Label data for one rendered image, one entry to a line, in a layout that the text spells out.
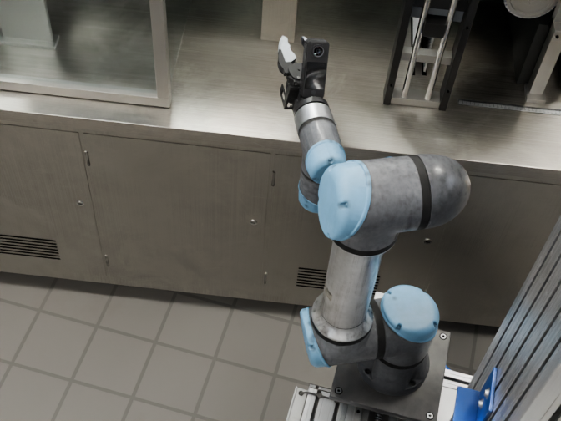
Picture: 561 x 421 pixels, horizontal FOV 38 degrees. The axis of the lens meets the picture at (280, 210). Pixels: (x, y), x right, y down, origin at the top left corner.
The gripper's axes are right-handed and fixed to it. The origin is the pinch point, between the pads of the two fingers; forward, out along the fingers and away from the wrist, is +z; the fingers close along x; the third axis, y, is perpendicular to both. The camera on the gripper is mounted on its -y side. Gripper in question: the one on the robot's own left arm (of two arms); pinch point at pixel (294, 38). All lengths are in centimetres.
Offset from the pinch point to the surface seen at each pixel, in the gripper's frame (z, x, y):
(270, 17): 38.1, 6.5, 25.5
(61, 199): 21, -47, 78
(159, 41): 16.6, -25.2, 16.0
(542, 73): 8, 70, 16
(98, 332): 7, -37, 130
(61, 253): 22, -48, 106
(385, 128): 2.7, 30.4, 30.0
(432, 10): 12.1, 35.8, 0.8
